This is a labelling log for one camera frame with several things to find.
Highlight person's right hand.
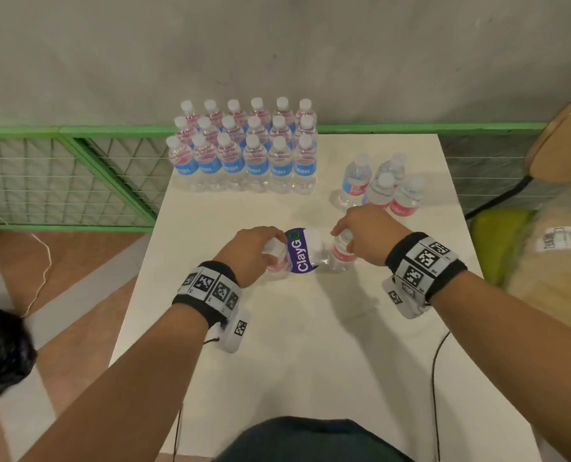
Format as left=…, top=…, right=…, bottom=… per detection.
left=331, top=204, right=413, bottom=267

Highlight person's left hand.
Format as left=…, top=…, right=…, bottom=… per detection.
left=213, top=226, right=288, bottom=288

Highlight small red label water bottle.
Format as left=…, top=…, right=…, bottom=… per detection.
left=328, top=229, right=358, bottom=273
left=362, top=172, right=396, bottom=210
left=265, top=237, right=293, bottom=275
left=387, top=175, right=426, bottom=218
left=376, top=153, right=407, bottom=186

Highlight person's right forearm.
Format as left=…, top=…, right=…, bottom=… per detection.
left=430, top=270, right=571, bottom=462

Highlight person's left forearm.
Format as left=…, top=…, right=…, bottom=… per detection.
left=21, top=303, right=210, bottom=462

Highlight round purple sticker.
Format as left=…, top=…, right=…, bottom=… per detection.
left=284, top=228, right=324, bottom=275

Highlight blue red label water bottle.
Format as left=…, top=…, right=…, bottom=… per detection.
left=338, top=154, right=373, bottom=209

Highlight rows of clear water bottles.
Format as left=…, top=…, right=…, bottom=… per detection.
left=166, top=97, right=319, bottom=194

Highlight black marker wristband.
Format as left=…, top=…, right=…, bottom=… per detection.
left=385, top=232, right=468, bottom=304
left=172, top=261, right=242, bottom=329

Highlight green cushion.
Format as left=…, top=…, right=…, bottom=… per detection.
left=470, top=208, right=536, bottom=287

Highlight person's dark shirt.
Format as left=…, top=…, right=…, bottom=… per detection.
left=213, top=417, right=413, bottom=462

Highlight clear plastic bag with label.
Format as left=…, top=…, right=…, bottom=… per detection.
left=504, top=180, right=571, bottom=338

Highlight wooden chair with black leg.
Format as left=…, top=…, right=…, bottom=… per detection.
left=464, top=93, right=571, bottom=221

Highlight black plastic bag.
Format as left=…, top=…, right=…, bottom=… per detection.
left=0, top=304, right=38, bottom=413

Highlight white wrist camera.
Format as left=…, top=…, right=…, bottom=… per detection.
left=216, top=308, right=251, bottom=354
left=382, top=276, right=431, bottom=319

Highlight thin black cable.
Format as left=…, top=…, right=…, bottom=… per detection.
left=172, top=336, right=222, bottom=462
left=431, top=331, right=452, bottom=462

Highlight green wire mesh fence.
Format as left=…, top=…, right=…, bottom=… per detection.
left=0, top=122, right=555, bottom=234

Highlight thin white cable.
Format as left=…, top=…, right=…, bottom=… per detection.
left=0, top=199, right=54, bottom=319

